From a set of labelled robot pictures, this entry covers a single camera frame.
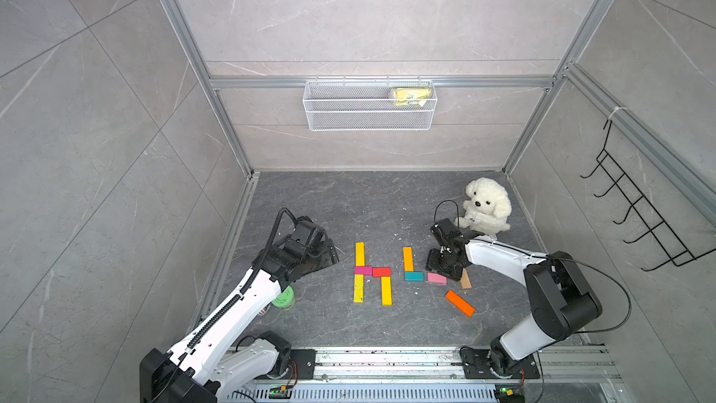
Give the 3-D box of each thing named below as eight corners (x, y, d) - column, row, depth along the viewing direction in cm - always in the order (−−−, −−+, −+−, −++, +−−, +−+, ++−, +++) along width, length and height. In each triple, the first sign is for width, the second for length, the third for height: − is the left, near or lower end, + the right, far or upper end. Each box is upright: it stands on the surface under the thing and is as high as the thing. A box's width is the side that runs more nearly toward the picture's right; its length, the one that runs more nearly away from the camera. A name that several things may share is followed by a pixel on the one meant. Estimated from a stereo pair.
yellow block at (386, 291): (381, 305, 86) (381, 303, 84) (380, 279, 91) (380, 276, 90) (392, 305, 86) (392, 303, 84) (390, 279, 91) (391, 276, 90)
